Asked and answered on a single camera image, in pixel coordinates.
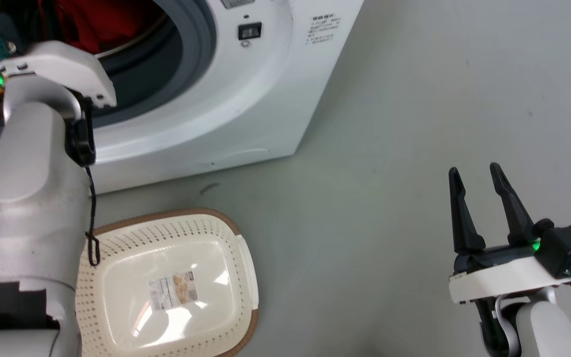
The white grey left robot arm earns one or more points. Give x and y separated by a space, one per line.
28 198

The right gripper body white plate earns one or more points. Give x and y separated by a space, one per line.
503 277

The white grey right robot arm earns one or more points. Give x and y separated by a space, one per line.
543 327

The cream perforated laundry basket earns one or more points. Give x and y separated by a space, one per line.
176 238

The printed paper basket label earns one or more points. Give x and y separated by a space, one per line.
174 291

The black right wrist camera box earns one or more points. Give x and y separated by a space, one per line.
570 248

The white front-loading washing machine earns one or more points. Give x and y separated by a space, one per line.
246 109

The red garment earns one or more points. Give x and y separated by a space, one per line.
102 22

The black washing machine door switch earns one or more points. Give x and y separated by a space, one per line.
250 31

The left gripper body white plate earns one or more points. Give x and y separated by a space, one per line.
62 62

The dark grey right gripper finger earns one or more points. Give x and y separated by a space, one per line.
461 218
512 208

